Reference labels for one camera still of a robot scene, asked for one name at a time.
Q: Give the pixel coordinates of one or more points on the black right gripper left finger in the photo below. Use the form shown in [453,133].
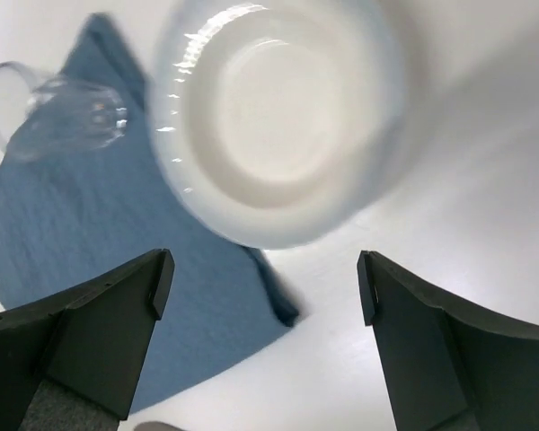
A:
[72,360]

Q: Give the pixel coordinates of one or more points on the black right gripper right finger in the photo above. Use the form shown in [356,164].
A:
[448,363]

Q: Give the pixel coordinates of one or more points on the blue cloth napkin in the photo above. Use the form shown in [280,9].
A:
[67,218]

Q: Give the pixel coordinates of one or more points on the clear plastic cup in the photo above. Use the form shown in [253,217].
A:
[43,113]

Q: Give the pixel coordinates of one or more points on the white plate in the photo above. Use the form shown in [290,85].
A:
[272,120]

